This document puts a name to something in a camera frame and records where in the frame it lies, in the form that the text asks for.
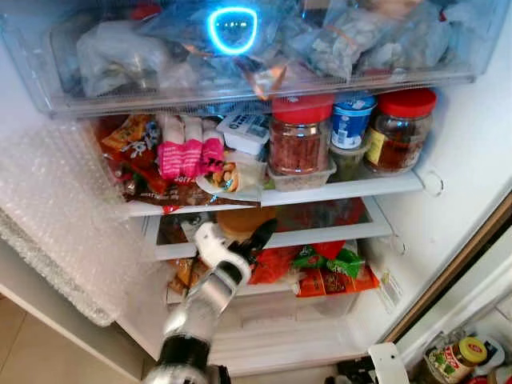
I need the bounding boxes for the clear white-edged fridge shelf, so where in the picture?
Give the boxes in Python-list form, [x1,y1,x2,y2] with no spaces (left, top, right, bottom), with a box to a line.
[144,196,394,261]

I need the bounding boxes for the white open fridge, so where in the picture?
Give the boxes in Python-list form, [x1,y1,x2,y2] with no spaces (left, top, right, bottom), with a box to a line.
[0,0,512,377]

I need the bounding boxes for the green food pack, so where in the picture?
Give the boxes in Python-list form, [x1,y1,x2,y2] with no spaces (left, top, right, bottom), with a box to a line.
[292,244,365,279]

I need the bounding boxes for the white crisper drawer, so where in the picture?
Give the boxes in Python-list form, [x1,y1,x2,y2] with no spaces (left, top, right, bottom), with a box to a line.
[164,284,401,373]

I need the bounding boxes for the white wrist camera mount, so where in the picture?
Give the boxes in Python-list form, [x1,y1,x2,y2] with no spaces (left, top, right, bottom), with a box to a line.
[368,342,410,384]
[194,222,241,269]

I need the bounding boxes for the clear plastic fridge drawer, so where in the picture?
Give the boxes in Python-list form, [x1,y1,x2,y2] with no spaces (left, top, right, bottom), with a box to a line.
[0,0,511,119]

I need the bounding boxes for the blue white yogurt cup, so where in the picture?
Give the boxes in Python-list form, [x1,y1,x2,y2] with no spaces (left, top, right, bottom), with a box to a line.
[330,92,378,151]

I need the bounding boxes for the clear bubble wrap sheet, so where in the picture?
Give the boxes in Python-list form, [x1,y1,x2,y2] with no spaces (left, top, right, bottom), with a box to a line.
[0,120,141,327]

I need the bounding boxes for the small red food bag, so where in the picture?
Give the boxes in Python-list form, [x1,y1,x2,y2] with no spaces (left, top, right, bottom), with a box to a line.
[252,246,301,285]

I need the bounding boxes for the orange snack bag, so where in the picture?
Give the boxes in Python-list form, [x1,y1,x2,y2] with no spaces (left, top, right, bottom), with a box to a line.
[100,114,161,161]

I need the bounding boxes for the white fridge shelf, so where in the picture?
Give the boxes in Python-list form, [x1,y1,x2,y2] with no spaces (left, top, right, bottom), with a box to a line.
[120,170,425,218]

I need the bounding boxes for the green glass jar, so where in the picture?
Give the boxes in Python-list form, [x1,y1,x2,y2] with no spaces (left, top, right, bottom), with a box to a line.
[330,146,370,181]

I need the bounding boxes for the orange lid container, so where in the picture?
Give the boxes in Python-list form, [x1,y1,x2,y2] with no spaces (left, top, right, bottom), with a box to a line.
[216,206,277,241]

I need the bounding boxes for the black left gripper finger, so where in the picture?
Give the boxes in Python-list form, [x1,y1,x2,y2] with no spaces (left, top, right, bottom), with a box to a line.
[248,218,279,252]

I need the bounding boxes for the red lid jar yellow label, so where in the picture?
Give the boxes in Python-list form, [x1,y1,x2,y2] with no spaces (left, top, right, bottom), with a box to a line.
[364,88,438,174]

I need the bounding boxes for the white plate with food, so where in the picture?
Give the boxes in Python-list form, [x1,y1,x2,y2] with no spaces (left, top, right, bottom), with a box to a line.
[196,164,265,197]

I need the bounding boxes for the pink white snack pack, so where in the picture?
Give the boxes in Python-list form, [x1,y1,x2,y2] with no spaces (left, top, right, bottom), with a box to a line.
[181,118,204,178]
[158,116,183,181]
[200,120,226,173]

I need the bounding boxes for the clear grey frozen bag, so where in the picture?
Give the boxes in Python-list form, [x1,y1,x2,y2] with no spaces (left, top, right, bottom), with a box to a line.
[364,8,481,73]

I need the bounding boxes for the red round lid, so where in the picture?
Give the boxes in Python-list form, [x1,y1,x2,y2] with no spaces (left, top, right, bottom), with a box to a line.
[128,2,163,21]

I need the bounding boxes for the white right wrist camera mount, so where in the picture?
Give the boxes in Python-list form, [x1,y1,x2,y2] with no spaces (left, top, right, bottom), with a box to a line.
[368,342,410,384]

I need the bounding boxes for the clear bag of pale pieces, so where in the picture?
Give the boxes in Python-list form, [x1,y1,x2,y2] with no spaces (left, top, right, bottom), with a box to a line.
[288,4,397,81]

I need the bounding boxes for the red lid jar pink contents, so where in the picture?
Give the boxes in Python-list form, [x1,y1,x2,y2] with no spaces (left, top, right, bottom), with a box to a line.
[268,94,335,177]

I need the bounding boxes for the white rectangular food box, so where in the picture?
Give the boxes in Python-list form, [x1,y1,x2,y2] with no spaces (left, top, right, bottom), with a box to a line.
[216,112,271,157]

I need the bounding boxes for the large red food bag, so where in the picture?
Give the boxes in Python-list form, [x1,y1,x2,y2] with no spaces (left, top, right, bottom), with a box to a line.
[276,200,369,233]

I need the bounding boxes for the clear plastic tray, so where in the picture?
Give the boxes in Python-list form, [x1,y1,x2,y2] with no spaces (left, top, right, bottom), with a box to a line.
[266,156,338,193]

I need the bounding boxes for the white round container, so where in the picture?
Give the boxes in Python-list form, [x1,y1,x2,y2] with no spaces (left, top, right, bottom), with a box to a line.
[476,334,509,377]

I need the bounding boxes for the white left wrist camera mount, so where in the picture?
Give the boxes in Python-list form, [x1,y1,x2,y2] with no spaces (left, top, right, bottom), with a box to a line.
[194,222,241,269]

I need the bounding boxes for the brown red snack bag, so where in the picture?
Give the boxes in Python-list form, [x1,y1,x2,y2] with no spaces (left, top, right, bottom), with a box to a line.
[100,144,265,213]

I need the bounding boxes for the orange red food pack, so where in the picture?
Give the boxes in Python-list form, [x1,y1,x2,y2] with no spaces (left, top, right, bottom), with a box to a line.
[296,266,381,298]

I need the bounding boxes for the white frozen food bag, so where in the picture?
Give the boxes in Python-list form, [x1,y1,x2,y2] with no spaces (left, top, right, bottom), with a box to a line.
[76,20,173,97]

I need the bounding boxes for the yellow lid glass jar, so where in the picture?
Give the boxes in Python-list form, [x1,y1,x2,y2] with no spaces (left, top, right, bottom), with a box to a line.
[424,336,489,384]

